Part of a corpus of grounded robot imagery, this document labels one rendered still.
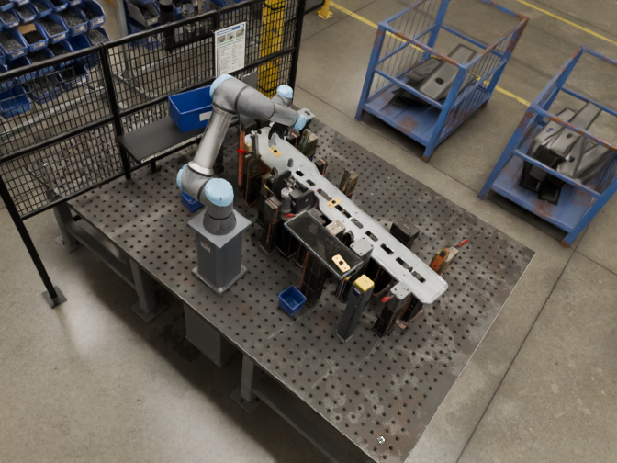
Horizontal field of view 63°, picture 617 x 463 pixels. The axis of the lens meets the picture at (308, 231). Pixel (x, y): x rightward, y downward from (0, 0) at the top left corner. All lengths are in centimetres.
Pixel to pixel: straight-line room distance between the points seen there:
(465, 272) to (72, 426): 229
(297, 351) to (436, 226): 119
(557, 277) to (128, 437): 314
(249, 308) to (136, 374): 93
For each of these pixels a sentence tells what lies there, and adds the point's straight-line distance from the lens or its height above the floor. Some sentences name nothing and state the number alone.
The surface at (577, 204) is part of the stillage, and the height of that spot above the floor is 16.
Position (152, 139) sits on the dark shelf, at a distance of 286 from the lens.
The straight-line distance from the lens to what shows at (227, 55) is 304.
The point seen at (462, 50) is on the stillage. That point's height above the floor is 53.
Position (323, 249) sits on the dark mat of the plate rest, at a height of 116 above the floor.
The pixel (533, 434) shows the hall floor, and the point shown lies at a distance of 351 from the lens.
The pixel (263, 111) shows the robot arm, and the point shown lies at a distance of 211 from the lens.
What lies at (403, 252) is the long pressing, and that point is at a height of 100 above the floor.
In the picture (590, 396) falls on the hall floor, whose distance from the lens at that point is 384.
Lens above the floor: 290
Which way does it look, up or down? 50 degrees down
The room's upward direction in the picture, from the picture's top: 12 degrees clockwise
